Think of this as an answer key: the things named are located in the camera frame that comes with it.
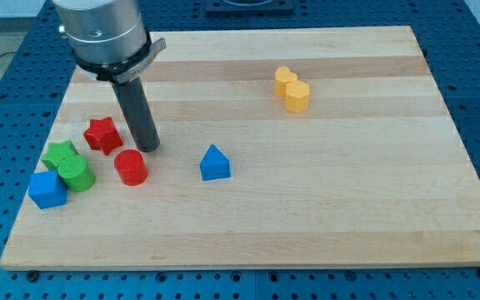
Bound yellow hexagon block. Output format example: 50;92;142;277
285;80;310;113

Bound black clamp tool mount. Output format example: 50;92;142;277
72;32;167;84

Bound red star block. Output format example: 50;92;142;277
83;117;123;156

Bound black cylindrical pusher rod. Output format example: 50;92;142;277
112;77;160;153

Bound blue triangle block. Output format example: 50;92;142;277
199;144;231;181

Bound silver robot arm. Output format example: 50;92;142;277
52;0;167;153

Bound blue cube block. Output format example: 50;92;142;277
28;171;68;209

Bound green cylinder block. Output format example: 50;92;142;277
57;155;96;193

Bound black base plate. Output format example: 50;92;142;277
203;0;296;13

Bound red cylinder block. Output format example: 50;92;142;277
114;149;148;186

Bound yellow heart block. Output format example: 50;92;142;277
273;66;298;98

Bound wooden board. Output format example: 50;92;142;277
0;26;480;271

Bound green star block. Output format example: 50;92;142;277
40;140;78;170

